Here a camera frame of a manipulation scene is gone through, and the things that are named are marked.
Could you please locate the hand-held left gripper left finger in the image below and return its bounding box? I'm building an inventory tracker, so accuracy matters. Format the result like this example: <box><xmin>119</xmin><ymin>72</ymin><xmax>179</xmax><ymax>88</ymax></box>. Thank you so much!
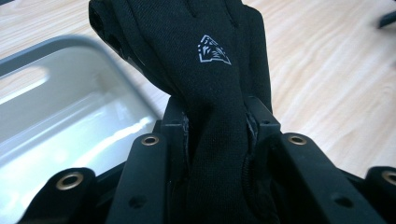
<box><xmin>106</xmin><ymin>96</ymin><xmax>190</xmax><ymax>224</ymax></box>

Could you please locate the black glove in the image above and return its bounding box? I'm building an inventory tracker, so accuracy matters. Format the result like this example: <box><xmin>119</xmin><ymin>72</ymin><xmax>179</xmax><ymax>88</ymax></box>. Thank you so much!
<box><xmin>377</xmin><ymin>9</ymin><xmax>396</xmax><ymax>30</ymax></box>
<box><xmin>88</xmin><ymin>0</ymin><xmax>275</xmax><ymax>224</ymax></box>

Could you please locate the grey plastic bin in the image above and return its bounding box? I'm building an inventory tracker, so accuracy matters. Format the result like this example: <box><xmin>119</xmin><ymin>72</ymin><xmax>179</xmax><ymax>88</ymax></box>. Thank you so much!
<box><xmin>0</xmin><ymin>34</ymin><xmax>163</xmax><ymax>224</ymax></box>

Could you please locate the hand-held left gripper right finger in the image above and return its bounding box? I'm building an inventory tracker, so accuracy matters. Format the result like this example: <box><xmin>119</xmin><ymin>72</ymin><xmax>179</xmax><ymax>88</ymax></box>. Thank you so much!
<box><xmin>245</xmin><ymin>95</ymin><xmax>389</xmax><ymax>224</ymax></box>

